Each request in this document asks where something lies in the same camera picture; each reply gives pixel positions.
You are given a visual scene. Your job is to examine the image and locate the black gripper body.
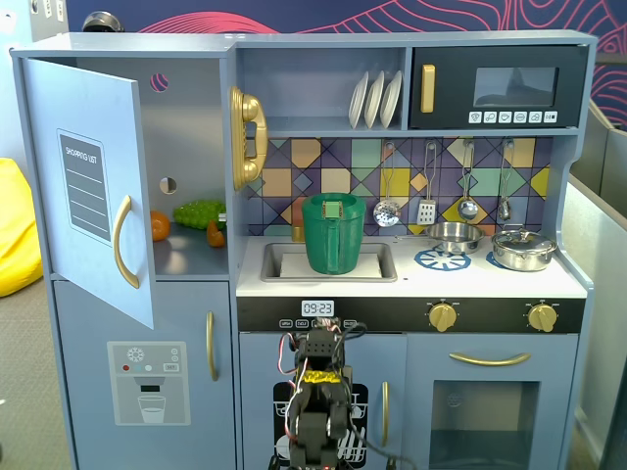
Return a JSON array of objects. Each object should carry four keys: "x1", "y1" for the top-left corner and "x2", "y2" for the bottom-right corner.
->
[{"x1": 298, "y1": 317, "x2": 345, "y2": 366}]

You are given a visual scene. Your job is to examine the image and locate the blue oven door with window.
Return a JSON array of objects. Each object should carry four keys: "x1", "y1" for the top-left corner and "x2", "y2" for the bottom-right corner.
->
[{"x1": 405, "y1": 333, "x2": 581, "y2": 470}]

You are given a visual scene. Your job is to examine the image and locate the blue water dispenser freezer door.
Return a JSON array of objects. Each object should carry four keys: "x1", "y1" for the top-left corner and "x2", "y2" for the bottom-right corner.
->
[{"x1": 52, "y1": 279, "x2": 237, "y2": 470}]

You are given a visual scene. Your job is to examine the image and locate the black toy microwave door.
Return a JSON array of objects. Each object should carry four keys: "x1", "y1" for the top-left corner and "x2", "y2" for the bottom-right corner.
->
[{"x1": 409, "y1": 44, "x2": 590, "y2": 130}]

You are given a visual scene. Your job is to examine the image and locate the blue shopping list fridge door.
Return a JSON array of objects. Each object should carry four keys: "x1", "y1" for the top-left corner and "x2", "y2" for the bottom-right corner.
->
[{"x1": 22, "y1": 57, "x2": 156, "y2": 331}]

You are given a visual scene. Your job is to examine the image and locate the grey toy sink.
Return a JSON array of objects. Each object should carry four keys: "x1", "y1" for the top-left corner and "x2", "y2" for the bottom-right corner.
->
[{"x1": 260, "y1": 240, "x2": 399, "y2": 284}]

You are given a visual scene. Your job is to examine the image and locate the green plastic bucket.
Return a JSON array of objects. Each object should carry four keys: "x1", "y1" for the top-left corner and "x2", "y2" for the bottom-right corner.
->
[{"x1": 300, "y1": 192, "x2": 368, "y2": 276}]

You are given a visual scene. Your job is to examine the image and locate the gold stove knob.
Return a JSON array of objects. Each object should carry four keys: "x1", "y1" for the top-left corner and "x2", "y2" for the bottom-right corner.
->
[
  {"x1": 428, "y1": 303, "x2": 459, "y2": 335},
  {"x1": 527, "y1": 303, "x2": 559, "y2": 335}
]

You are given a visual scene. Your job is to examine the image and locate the steel skimmer spoon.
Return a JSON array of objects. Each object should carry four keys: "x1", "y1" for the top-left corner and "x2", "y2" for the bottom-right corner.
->
[{"x1": 372, "y1": 142, "x2": 404, "y2": 229}]

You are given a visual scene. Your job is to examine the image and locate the orange toy fruit slice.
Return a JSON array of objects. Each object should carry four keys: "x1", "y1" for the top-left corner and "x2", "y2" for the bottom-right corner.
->
[{"x1": 205, "y1": 219, "x2": 226, "y2": 248}]

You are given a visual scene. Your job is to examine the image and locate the steel slotted spatula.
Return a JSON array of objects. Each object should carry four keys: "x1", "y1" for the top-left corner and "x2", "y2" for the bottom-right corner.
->
[{"x1": 416, "y1": 141, "x2": 439, "y2": 226}]

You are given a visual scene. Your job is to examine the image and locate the steel frying pan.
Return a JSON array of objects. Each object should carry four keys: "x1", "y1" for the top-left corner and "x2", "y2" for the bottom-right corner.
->
[{"x1": 395, "y1": 221, "x2": 487, "y2": 257}]

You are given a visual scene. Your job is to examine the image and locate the blue toy kitchen unit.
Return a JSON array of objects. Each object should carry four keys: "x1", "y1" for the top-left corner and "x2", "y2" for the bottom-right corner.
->
[{"x1": 9, "y1": 29, "x2": 600, "y2": 470}]

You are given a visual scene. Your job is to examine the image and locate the green toy grapes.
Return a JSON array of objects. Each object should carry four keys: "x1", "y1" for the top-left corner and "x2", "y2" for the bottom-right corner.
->
[{"x1": 171, "y1": 200, "x2": 228, "y2": 231}]

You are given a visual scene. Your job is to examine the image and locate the steel ladle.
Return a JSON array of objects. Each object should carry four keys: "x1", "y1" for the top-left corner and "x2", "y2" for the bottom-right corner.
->
[{"x1": 457, "y1": 140, "x2": 480, "y2": 222}]

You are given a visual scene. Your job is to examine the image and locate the steel cooking pot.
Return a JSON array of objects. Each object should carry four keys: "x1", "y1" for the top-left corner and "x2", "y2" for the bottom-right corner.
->
[{"x1": 490, "y1": 234, "x2": 559, "y2": 272}]

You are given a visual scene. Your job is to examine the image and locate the steel pot lid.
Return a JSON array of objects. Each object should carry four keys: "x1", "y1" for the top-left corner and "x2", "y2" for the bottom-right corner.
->
[{"x1": 491, "y1": 225, "x2": 557, "y2": 254}]

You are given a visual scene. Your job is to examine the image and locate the steel hanging spoon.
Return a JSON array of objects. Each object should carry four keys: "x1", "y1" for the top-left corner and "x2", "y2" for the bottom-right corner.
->
[{"x1": 498, "y1": 138, "x2": 516, "y2": 221}]

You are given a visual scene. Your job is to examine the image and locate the white toy plate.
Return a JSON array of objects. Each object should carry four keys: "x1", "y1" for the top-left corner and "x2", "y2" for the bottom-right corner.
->
[
  {"x1": 363, "y1": 70, "x2": 387, "y2": 131},
  {"x1": 379, "y1": 70, "x2": 404, "y2": 130},
  {"x1": 348, "y1": 70, "x2": 370, "y2": 130}
]

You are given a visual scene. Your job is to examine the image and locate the gold toy telephone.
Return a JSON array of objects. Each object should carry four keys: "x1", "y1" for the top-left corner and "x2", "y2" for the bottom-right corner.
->
[{"x1": 229, "y1": 85, "x2": 270, "y2": 193}]

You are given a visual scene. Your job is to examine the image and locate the grey office partition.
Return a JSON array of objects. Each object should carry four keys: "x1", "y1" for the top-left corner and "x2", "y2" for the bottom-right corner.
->
[{"x1": 565, "y1": 100, "x2": 627, "y2": 470}]

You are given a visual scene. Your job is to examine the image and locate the yellow bean bag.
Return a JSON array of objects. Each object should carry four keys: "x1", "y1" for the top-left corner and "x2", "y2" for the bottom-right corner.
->
[{"x1": 0, "y1": 157, "x2": 45, "y2": 299}]

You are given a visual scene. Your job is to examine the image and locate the gold dishwasher door handle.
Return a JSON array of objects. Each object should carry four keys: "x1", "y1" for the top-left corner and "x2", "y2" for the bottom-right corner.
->
[{"x1": 380, "y1": 381, "x2": 391, "y2": 448}]

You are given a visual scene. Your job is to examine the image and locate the gold straight freezer door handle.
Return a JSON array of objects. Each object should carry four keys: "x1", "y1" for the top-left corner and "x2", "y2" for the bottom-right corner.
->
[{"x1": 205, "y1": 310, "x2": 219, "y2": 383}]

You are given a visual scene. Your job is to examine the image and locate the gold oven door handle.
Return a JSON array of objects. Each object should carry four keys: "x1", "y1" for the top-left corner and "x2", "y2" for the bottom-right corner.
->
[{"x1": 448, "y1": 351, "x2": 533, "y2": 368}]

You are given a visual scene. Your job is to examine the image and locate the gold curved fridge door handle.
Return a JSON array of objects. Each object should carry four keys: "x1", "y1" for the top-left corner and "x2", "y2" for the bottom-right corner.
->
[{"x1": 113, "y1": 195, "x2": 141, "y2": 291}]

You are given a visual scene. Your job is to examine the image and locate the gold microwave door handle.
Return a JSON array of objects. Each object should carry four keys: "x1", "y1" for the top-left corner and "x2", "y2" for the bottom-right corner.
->
[{"x1": 420, "y1": 64, "x2": 437, "y2": 115}]

